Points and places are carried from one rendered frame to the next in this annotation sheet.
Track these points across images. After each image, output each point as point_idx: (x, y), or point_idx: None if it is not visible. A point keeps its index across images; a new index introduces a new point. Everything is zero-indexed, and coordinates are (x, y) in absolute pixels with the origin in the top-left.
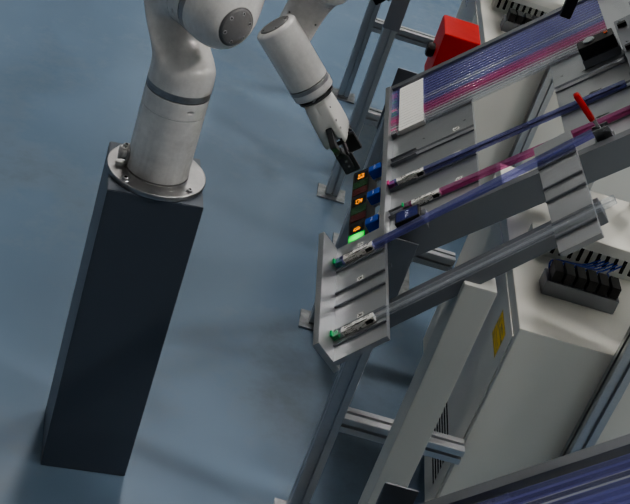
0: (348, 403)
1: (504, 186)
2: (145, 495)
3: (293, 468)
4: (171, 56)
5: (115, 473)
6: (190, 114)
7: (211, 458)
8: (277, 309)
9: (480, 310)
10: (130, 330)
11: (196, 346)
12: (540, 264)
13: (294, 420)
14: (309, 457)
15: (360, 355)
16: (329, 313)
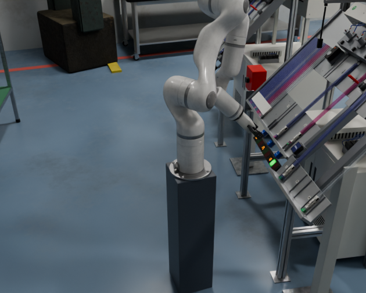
0: (292, 227)
1: (331, 121)
2: (223, 292)
3: (269, 256)
4: (186, 121)
5: (208, 287)
6: (200, 141)
7: (238, 265)
8: (227, 195)
9: (352, 176)
10: (200, 233)
11: None
12: (337, 145)
13: (258, 236)
14: (282, 253)
15: (292, 207)
16: (294, 201)
